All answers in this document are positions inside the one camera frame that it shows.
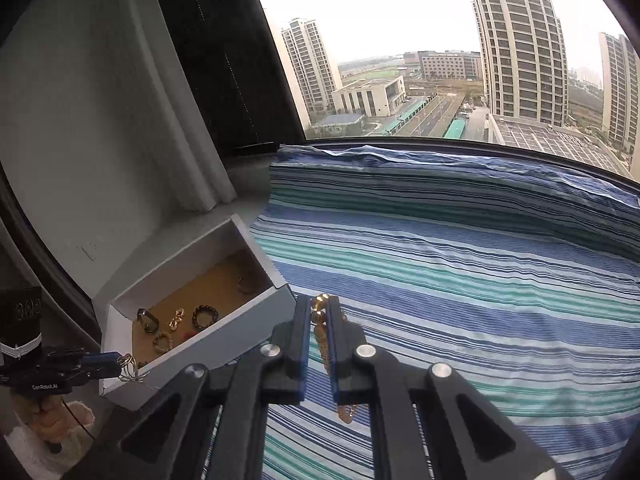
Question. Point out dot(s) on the pale green jade bangle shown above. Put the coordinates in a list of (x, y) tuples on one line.
[(156, 342)]

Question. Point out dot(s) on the blue green striped bedsheet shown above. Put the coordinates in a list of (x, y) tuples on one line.
[(450, 285)]

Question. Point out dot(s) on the low grey office building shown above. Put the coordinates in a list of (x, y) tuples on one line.
[(370, 95)]

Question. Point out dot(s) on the person's left hand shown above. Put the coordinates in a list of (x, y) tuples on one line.
[(75, 420)]

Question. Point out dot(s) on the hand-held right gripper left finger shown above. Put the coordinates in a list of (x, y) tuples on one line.
[(295, 350)]

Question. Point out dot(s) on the tall apartment building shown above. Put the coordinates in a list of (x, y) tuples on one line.
[(620, 90), (310, 65), (520, 40)]

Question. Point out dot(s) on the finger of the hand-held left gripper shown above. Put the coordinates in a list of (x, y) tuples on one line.
[(97, 372), (100, 359)]

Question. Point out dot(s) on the white cardboard box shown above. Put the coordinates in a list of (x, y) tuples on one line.
[(225, 330)]

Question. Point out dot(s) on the dark brown bangle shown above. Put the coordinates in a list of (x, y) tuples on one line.
[(148, 327)]

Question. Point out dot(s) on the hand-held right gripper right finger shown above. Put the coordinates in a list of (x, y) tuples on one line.
[(345, 355)]

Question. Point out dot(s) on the light grey curtain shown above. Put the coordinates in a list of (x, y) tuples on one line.
[(100, 110)]

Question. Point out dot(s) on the dark window frame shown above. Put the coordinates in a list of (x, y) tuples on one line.
[(225, 60)]

